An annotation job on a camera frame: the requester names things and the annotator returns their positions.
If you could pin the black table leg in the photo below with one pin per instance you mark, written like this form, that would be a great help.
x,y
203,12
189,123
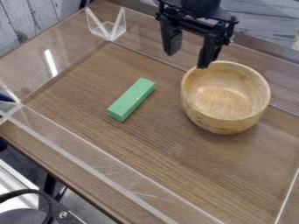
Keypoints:
x,y
50,185

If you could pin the blue object at edge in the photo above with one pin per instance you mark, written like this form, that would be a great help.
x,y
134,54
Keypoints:
x,y
6,98

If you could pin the green rectangular block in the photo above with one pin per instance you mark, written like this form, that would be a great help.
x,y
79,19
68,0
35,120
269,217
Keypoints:
x,y
131,99

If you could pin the light wooden bowl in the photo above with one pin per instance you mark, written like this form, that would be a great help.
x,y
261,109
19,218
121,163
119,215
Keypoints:
x,y
225,97

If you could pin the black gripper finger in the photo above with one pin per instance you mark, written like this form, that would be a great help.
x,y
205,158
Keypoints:
x,y
210,50
171,35

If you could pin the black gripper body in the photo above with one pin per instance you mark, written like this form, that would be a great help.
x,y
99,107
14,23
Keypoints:
x,y
199,16

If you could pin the clear acrylic tray wall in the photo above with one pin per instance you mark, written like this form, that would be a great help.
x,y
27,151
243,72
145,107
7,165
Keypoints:
x,y
154,169

